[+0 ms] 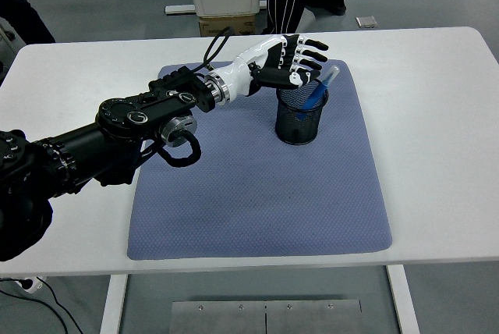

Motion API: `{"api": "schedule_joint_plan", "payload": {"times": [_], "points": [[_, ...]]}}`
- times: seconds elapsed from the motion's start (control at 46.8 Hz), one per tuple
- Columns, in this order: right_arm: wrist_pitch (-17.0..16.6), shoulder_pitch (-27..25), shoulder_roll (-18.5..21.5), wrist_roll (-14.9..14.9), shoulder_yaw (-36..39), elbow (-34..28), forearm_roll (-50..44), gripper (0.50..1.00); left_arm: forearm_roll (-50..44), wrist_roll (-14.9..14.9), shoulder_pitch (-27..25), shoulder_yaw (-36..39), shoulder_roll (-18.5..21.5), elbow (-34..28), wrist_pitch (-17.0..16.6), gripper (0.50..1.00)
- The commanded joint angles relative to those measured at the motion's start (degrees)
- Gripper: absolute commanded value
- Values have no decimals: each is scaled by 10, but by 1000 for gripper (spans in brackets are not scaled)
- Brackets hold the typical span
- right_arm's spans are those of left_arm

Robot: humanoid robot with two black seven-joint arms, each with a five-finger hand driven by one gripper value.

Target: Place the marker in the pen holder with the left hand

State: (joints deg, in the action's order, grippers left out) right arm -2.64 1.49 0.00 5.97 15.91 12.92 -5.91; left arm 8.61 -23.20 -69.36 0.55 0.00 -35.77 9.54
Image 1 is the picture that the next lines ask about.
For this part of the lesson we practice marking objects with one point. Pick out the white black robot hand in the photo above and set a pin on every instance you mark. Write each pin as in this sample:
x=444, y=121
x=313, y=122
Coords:
x=253, y=61

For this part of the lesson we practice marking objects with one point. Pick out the blue marker with clear cap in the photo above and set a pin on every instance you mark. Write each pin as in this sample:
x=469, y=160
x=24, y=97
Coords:
x=320, y=89

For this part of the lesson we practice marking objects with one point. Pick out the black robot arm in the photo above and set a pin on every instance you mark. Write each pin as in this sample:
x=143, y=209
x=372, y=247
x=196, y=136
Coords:
x=97, y=143

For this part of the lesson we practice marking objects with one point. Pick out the black mesh pen holder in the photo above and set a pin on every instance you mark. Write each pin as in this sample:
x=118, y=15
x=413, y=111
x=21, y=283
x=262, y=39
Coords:
x=296, y=129

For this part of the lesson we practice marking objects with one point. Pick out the brown cardboard box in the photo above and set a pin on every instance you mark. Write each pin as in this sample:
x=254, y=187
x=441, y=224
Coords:
x=241, y=23

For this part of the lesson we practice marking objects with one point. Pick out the white base bar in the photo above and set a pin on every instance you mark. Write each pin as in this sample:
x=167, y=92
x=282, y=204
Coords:
x=179, y=9

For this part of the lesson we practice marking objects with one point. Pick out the small grey floor plate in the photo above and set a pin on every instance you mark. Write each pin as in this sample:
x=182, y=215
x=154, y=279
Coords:
x=366, y=21

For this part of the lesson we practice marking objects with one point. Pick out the blue-grey textured mat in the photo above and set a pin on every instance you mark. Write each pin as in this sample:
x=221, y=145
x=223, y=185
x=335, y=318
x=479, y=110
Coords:
x=253, y=201

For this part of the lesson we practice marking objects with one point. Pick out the person in dark trousers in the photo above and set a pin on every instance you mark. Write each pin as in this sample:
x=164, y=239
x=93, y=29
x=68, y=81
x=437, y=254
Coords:
x=19, y=14

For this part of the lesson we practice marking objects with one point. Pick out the white table leg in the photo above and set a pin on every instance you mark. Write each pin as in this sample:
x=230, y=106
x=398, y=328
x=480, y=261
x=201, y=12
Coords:
x=403, y=303
x=113, y=303

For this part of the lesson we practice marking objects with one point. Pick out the white power strip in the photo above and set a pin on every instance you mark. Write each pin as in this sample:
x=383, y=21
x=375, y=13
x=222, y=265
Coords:
x=31, y=284

